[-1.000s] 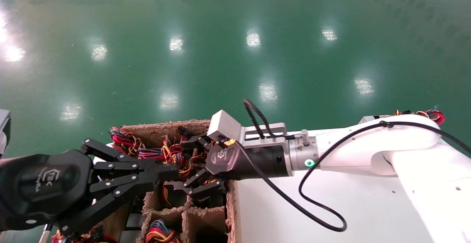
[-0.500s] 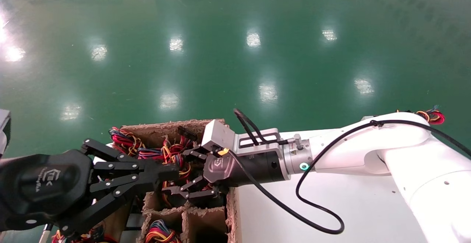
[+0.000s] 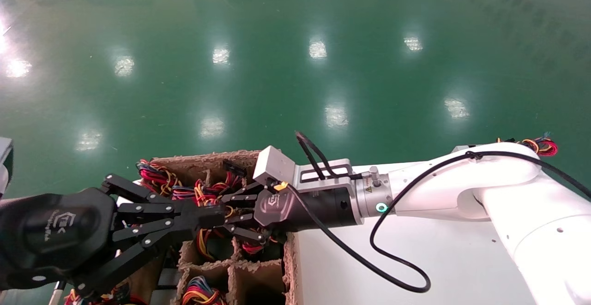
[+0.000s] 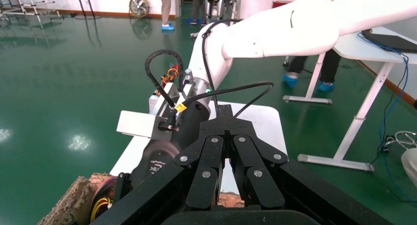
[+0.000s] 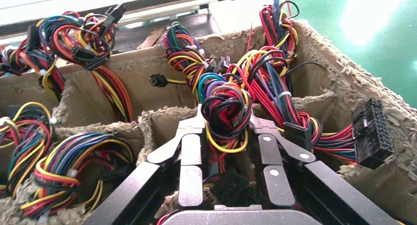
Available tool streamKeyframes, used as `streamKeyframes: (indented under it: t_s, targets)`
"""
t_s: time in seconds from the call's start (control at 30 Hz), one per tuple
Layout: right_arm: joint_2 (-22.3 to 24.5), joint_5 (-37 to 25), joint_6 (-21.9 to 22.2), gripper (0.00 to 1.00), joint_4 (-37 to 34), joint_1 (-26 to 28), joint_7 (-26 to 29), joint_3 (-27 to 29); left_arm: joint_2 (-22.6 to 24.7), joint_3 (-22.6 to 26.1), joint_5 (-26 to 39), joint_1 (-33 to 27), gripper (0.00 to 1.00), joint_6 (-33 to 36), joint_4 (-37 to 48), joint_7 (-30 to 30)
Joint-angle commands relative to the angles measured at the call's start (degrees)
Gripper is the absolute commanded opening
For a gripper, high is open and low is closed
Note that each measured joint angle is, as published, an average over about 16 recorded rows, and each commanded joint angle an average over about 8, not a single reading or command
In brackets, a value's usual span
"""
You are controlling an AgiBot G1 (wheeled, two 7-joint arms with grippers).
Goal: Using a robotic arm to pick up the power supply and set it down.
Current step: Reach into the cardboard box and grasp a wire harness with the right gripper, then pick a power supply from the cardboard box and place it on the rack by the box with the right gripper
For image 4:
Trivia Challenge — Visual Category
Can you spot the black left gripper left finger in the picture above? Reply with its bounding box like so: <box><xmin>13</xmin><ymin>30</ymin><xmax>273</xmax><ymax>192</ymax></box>
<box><xmin>174</xmin><ymin>105</ymin><xmax>230</xmax><ymax>210</ymax></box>

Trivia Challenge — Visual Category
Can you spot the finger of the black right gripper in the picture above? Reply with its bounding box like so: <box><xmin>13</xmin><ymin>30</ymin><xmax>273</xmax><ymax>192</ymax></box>
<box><xmin>114</xmin><ymin>172</ymin><xmax>133</xmax><ymax>203</ymax></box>

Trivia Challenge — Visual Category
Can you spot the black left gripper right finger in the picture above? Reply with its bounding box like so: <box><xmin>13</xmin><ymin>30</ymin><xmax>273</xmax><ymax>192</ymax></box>
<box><xmin>228</xmin><ymin>105</ymin><xmax>289</xmax><ymax>210</ymax></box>

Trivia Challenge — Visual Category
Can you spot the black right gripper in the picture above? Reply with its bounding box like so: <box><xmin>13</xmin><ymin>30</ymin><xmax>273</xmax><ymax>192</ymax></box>
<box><xmin>130</xmin><ymin>98</ymin><xmax>212</xmax><ymax>188</ymax></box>

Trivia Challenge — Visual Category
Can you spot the cardboard divider box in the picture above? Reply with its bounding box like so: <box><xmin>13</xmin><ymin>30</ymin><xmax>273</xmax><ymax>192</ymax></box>
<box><xmin>37</xmin><ymin>173</ymin><xmax>245</xmax><ymax>225</ymax></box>

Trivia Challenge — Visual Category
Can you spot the person in grey trousers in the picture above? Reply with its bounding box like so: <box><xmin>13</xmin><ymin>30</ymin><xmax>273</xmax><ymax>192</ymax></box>
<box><xmin>190</xmin><ymin>0</ymin><xmax>209</xmax><ymax>26</ymax></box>

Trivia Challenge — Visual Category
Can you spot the person in beige trousers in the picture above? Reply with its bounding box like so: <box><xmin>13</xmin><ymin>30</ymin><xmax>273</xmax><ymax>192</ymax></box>
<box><xmin>157</xmin><ymin>0</ymin><xmax>177</xmax><ymax>31</ymax></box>

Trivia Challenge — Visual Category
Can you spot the dark wheeled machine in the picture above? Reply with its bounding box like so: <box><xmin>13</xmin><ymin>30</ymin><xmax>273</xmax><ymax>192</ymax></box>
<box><xmin>207</xmin><ymin>0</ymin><xmax>240</xmax><ymax>23</ymax></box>

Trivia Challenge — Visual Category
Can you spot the person in black trousers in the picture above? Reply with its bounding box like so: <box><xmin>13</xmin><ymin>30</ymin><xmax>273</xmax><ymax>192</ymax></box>
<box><xmin>282</xmin><ymin>49</ymin><xmax>342</xmax><ymax>93</ymax></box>

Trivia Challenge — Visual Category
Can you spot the round floor fan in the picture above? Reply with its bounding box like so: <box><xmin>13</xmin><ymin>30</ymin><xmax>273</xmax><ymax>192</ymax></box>
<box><xmin>128</xmin><ymin>0</ymin><xmax>150</xmax><ymax>19</ymax></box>

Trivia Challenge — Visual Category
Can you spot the white desk with legs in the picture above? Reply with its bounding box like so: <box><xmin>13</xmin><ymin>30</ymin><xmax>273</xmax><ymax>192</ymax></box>
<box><xmin>282</xmin><ymin>26</ymin><xmax>417</xmax><ymax>172</ymax></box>

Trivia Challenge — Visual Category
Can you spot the beige fabric object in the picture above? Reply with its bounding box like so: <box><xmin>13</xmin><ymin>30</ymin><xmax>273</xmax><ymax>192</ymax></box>
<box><xmin>400</xmin><ymin>148</ymin><xmax>417</xmax><ymax>188</ymax></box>

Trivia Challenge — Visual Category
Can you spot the black laptop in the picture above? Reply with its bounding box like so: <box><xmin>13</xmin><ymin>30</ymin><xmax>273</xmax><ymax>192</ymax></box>
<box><xmin>361</xmin><ymin>30</ymin><xmax>417</xmax><ymax>54</ymax></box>

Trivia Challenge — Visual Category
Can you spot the metal shelf rack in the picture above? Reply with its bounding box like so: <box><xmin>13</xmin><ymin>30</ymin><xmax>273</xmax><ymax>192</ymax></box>
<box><xmin>0</xmin><ymin>0</ymin><xmax>61</xmax><ymax>26</ymax></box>

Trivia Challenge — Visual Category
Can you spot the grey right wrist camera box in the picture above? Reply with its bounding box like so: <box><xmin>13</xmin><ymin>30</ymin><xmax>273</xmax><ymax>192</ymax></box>
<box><xmin>117</xmin><ymin>83</ymin><xmax>188</xmax><ymax>142</ymax></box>

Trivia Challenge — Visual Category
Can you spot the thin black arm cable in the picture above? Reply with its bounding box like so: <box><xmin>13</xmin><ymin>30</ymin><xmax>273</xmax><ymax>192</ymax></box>
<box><xmin>201</xmin><ymin>19</ymin><xmax>243</xmax><ymax>115</ymax></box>

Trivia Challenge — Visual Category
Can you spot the thick black looped cable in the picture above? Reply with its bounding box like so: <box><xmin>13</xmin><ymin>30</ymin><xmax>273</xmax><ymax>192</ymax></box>
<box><xmin>145</xmin><ymin>49</ymin><xmax>185</xmax><ymax>109</ymax></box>

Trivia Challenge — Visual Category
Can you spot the long black camera cable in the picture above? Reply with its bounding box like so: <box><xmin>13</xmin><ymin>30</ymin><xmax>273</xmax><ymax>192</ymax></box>
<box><xmin>180</xmin><ymin>81</ymin><xmax>275</xmax><ymax>118</ymax></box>

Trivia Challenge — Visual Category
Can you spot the chrome wire frame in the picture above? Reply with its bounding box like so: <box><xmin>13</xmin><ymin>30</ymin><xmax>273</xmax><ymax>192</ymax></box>
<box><xmin>379</xmin><ymin>131</ymin><xmax>417</xmax><ymax>154</ymax></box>

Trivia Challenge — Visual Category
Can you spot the blue cable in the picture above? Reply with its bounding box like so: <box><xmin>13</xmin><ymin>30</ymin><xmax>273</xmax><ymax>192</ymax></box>
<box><xmin>357</xmin><ymin>33</ymin><xmax>417</xmax><ymax>203</ymax></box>

